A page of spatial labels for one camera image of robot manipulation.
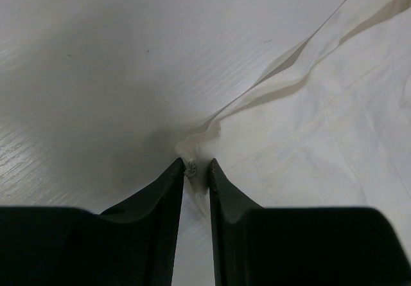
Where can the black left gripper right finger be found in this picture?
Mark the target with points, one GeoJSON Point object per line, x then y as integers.
{"type": "Point", "coordinates": [253, 245]}

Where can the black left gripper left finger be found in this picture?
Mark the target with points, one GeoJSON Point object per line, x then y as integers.
{"type": "Point", "coordinates": [130, 243]}

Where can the white skirt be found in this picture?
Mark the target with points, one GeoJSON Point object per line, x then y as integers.
{"type": "Point", "coordinates": [332, 129]}

